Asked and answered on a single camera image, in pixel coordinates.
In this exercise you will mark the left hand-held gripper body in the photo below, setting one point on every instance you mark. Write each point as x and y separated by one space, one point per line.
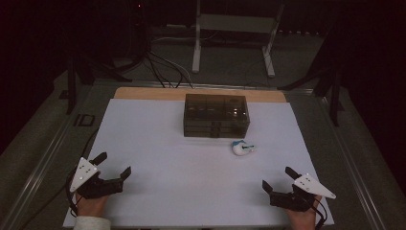
95 187

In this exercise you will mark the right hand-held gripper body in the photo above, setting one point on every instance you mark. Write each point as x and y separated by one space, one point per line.
295 199

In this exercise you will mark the small white and blue toy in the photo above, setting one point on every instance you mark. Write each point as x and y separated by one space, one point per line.
241 148

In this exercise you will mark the dark transparent drawer box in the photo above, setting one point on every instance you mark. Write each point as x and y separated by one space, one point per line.
215 116

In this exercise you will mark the person's left hand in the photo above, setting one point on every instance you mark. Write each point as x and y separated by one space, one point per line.
91 206

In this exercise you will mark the person's right hand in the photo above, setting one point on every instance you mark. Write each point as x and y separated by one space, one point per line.
303 218

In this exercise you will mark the white table mat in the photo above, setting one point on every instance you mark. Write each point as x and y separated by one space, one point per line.
166 163

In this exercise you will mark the black tripod stand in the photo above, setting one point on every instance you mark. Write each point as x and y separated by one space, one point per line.
333 92
72 89

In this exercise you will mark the white metal stand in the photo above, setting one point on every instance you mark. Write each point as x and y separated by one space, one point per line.
234 23

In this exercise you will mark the metal floor rail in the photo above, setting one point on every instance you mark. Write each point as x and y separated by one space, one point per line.
351 163
37 172

